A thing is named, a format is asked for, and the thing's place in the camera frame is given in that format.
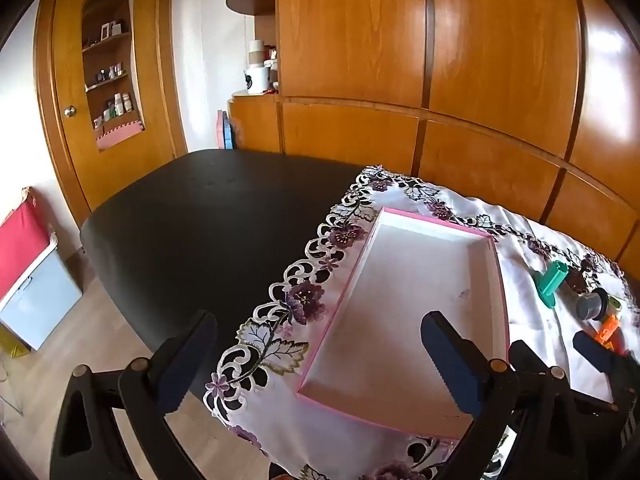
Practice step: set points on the metal door knob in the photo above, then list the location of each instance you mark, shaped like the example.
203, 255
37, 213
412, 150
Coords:
70, 110

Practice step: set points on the white embroidered floral tablecloth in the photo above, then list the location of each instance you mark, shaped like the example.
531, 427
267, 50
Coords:
530, 310

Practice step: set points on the large wooden wardrobe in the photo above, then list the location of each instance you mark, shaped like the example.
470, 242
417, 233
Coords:
350, 35

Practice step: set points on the glossy red toy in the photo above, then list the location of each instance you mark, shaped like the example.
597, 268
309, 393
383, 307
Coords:
620, 344

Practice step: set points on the blue box with red cover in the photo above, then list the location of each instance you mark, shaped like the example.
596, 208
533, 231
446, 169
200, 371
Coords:
30, 280

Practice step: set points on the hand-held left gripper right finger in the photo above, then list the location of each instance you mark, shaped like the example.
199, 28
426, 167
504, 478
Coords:
450, 360

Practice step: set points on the orange toy block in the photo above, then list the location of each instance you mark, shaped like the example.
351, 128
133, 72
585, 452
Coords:
607, 331

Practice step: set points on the grey filter cup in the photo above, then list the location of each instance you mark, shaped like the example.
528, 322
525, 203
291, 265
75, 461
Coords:
590, 306

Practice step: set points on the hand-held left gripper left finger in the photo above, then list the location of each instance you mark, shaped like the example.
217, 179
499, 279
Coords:
175, 367

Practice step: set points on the pink blue foam tiles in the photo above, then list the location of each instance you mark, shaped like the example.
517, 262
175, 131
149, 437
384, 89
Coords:
226, 130

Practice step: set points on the wooden cabinet door with shelves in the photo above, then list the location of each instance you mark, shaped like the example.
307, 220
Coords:
150, 85

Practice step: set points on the white beige canister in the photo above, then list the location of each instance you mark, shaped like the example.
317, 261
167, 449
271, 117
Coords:
257, 52

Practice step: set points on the small photo frame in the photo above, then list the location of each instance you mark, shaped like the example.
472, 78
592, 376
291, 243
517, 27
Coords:
106, 31

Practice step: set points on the pink-rimmed white tray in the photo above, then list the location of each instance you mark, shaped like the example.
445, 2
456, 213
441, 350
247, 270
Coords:
415, 285

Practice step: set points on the pink foam mat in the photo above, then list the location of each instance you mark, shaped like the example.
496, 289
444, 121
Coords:
117, 135

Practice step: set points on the brown fluted lid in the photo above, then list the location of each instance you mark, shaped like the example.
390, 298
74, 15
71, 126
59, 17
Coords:
577, 282

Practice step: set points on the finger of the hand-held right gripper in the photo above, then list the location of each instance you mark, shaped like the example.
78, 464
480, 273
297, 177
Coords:
595, 351

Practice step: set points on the green plastic cylinder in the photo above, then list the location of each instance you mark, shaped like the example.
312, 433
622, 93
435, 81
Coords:
552, 280

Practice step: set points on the group of small bottles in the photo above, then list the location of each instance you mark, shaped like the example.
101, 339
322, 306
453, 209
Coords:
120, 105

